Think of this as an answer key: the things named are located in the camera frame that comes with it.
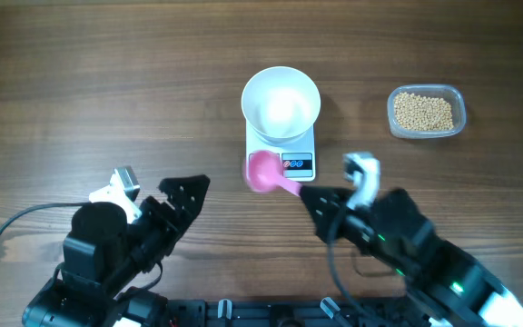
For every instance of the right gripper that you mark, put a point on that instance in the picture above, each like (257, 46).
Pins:
(322, 214)

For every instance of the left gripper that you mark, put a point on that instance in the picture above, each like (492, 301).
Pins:
(179, 222)

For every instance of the pink plastic scoop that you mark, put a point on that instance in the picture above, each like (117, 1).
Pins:
(263, 173)

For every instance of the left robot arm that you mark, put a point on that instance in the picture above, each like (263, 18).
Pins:
(104, 251)

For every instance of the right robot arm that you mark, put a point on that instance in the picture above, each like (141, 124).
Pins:
(442, 280)

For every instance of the white digital kitchen scale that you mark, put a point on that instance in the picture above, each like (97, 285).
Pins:
(297, 156)

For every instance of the white bowl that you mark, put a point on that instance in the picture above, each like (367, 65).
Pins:
(280, 104)

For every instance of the clear plastic container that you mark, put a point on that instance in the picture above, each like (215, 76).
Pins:
(447, 92)

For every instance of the soybeans in container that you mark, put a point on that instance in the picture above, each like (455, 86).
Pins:
(422, 113)

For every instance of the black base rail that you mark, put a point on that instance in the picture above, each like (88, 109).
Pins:
(227, 313)

